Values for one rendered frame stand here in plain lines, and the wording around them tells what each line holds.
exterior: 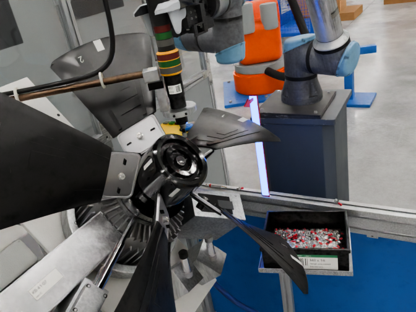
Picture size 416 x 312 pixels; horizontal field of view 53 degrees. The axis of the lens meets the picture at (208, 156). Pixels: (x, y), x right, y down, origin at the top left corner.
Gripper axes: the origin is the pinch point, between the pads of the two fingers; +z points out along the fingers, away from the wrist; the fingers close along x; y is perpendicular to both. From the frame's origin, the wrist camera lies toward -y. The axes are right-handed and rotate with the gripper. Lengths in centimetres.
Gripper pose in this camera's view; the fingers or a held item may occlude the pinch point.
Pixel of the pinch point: (147, 8)
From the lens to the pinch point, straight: 79.9
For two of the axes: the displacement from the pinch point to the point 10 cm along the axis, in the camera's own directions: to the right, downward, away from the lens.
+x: -8.6, -0.8, 5.0
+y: 1.6, 8.9, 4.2
